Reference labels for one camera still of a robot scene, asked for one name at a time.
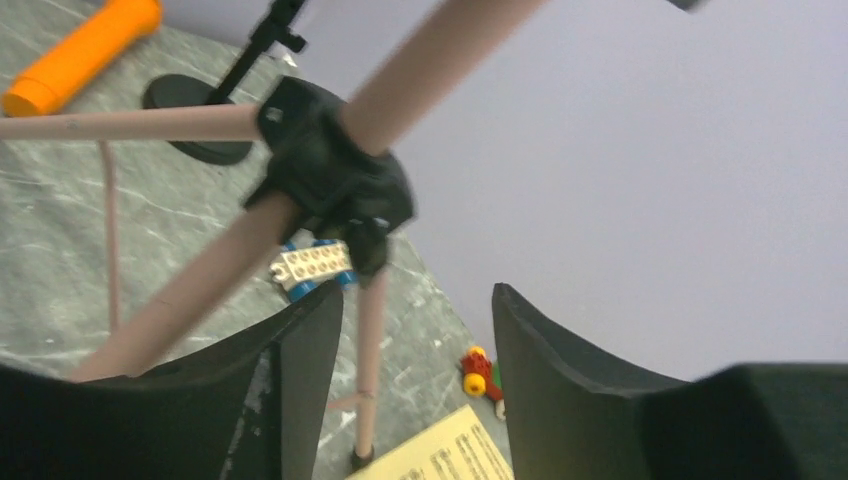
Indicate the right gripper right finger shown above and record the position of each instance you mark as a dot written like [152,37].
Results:
[575,411]

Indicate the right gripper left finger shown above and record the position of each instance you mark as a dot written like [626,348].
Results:
[250,406]

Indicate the yellow sheet music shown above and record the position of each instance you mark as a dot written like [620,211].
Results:
[458,447]

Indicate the pink music stand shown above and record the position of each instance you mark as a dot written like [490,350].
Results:
[331,172]

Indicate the black microphone stand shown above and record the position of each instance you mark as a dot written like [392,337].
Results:
[178,90]

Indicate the orange toy microphone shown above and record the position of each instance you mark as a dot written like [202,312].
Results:
[53,80]

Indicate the red green brick car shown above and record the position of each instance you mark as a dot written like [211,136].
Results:
[481,377]

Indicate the cream blue-wheeled brick car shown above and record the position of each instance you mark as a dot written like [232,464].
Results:
[298,271]

